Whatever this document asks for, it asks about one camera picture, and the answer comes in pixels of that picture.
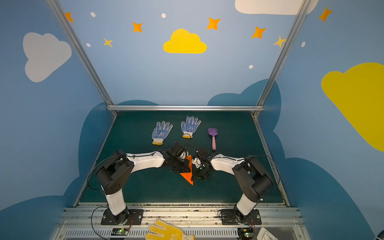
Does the yellow dotted work glove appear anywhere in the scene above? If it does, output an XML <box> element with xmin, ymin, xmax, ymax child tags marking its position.
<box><xmin>145</xmin><ymin>219</ymin><xmax>196</xmax><ymax>240</ymax></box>

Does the right aluminium frame post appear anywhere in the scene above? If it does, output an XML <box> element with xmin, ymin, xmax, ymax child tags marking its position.
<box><xmin>252</xmin><ymin>0</ymin><xmax>312</xmax><ymax>120</ymax></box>

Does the purple pink spatula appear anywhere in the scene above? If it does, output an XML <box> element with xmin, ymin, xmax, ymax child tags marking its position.
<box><xmin>208</xmin><ymin>128</ymin><xmax>218</xmax><ymax>151</ymax></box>

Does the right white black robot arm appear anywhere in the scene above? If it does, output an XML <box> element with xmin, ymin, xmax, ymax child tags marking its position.
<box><xmin>191</xmin><ymin>148</ymin><xmax>274</xmax><ymax>225</ymax></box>

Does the blue dotted work glove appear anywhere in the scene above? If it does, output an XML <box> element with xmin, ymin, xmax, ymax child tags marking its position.
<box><xmin>152</xmin><ymin>121</ymin><xmax>173</xmax><ymax>146</ymax></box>
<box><xmin>181</xmin><ymin>116</ymin><xmax>202</xmax><ymax>139</ymax></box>

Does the green circuit board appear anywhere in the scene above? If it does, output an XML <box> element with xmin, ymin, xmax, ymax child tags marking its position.
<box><xmin>237</xmin><ymin>228</ymin><xmax>255</xmax><ymax>240</ymax></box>
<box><xmin>111</xmin><ymin>228</ymin><xmax>130</xmax><ymax>236</ymax></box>

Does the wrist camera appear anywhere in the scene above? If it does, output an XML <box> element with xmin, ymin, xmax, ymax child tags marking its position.
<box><xmin>191</xmin><ymin>158</ymin><xmax>202</xmax><ymax>169</ymax></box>
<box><xmin>179</xmin><ymin>151</ymin><xmax>188</xmax><ymax>160</ymax></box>

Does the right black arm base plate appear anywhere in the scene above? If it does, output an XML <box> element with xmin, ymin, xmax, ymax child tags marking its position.
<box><xmin>218</xmin><ymin>209</ymin><xmax>262</xmax><ymax>226</ymax></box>

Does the left blue dotted work glove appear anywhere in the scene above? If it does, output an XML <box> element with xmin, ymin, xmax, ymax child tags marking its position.
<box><xmin>152</xmin><ymin>121</ymin><xmax>173</xmax><ymax>146</ymax></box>

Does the right green circuit board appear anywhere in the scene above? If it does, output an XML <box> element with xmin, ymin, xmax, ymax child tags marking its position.
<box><xmin>237</xmin><ymin>228</ymin><xmax>255</xmax><ymax>240</ymax></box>

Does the right blue dotted work glove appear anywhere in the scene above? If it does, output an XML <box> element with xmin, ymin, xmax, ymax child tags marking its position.
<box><xmin>181</xmin><ymin>116</ymin><xmax>202</xmax><ymax>139</ymax></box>

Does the aluminium frame post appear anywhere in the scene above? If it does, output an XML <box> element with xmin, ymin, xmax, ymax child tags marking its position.
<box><xmin>252</xmin><ymin>0</ymin><xmax>312</xmax><ymax>120</ymax></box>
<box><xmin>46</xmin><ymin>0</ymin><xmax>114</xmax><ymax>107</ymax></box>

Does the aluminium rear frame bar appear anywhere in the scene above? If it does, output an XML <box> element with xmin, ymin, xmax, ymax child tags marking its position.
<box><xmin>107</xmin><ymin>105</ymin><xmax>264</xmax><ymax>112</ymax></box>

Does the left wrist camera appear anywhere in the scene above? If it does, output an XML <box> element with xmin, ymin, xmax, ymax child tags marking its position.
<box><xmin>179</xmin><ymin>151</ymin><xmax>188</xmax><ymax>160</ymax></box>

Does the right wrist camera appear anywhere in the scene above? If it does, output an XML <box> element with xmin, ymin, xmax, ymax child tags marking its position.
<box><xmin>191</xmin><ymin>158</ymin><xmax>202</xmax><ymax>169</ymax></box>

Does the orange square paper sheet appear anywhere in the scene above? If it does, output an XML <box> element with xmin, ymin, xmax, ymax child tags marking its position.
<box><xmin>180</xmin><ymin>155</ymin><xmax>194</xmax><ymax>186</ymax></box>

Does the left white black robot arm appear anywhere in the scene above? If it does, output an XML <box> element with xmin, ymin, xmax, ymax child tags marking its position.
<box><xmin>96</xmin><ymin>143</ymin><xmax>191</xmax><ymax>226</ymax></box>

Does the white plastic object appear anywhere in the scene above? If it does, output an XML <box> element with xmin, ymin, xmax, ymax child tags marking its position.
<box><xmin>256</xmin><ymin>227</ymin><xmax>279</xmax><ymax>240</ymax></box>

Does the left green circuit board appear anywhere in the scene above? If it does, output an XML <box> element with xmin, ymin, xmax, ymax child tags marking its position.
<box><xmin>111</xmin><ymin>228</ymin><xmax>130</xmax><ymax>236</ymax></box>

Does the left aluminium frame post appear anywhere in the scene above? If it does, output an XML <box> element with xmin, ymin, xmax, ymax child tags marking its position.
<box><xmin>46</xmin><ymin>0</ymin><xmax>114</xmax><ymax>107</ymax></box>

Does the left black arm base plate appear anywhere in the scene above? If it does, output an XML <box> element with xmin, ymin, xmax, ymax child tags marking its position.
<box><xmin>101</xmin><ymin>209</ymin><xmax>144</xmax><ymax>226</ymax></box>

